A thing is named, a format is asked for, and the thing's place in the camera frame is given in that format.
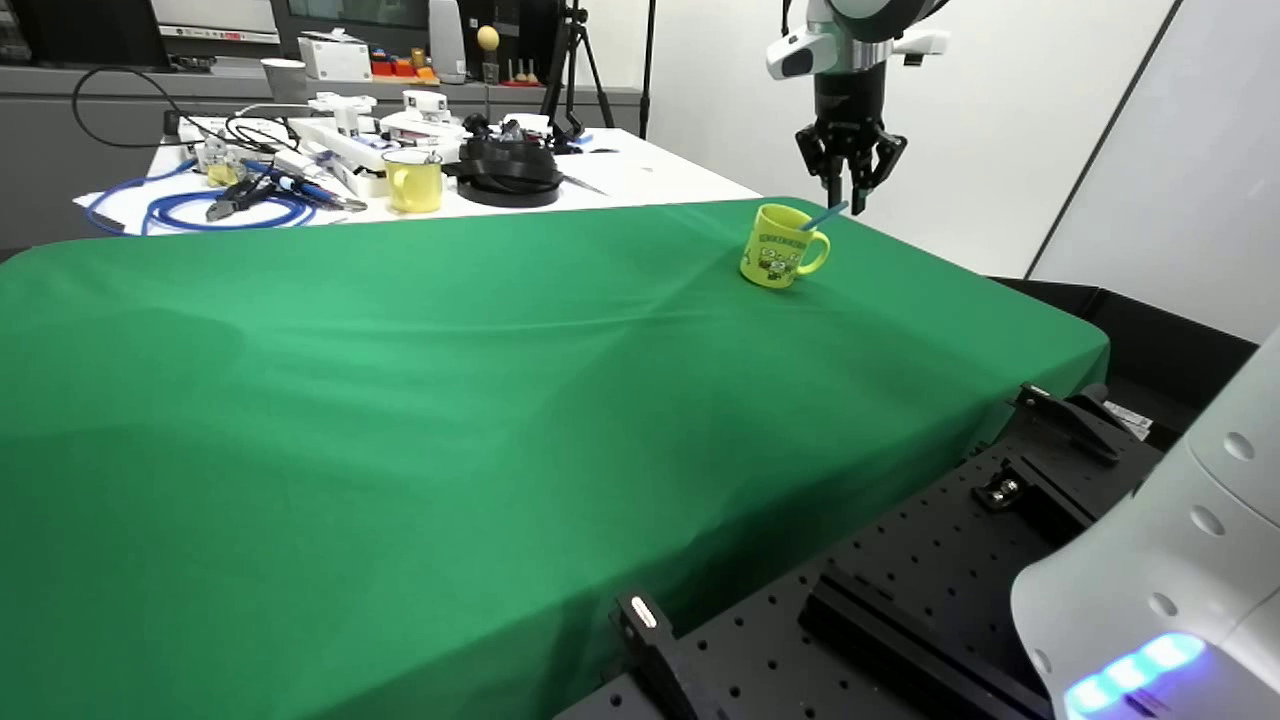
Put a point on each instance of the black camera tripod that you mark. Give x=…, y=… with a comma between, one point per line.
x=573, y=67

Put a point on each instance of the black clamp with white tip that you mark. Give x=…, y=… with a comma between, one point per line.
x=649, y=641

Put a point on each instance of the yellow ball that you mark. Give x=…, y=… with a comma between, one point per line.
x=488, y=36

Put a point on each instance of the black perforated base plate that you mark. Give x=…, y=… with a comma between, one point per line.
x=905, y=603

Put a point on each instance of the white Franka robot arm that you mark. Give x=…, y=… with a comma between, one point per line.
x=1172, y=563

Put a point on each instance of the yellow printed mug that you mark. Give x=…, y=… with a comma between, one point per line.
x=775, y=253

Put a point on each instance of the white handheld tool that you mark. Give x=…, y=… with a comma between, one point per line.
x=312, y=162

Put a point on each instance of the white lidded container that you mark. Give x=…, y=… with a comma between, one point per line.
x=333, y=58

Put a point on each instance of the small red toy items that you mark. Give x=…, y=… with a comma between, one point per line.
x=400, y=67

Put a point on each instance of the white cylindrical device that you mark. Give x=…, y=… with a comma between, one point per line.
x=448, y=43

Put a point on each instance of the green tablecloth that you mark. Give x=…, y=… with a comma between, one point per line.
x=464, y=426

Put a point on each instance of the black slanted pole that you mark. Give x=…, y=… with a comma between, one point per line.
x=649, y=67

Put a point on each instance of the translucent yellow plastic cup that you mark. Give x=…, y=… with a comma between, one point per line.
x=413, y=187

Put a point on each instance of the black angled mount bracket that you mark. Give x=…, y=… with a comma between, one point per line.
x=1083, y=422

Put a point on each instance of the dark background monitor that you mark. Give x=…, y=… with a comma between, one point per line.
x=83, y=31

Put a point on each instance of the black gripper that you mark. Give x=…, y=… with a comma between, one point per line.
x=848, y=107

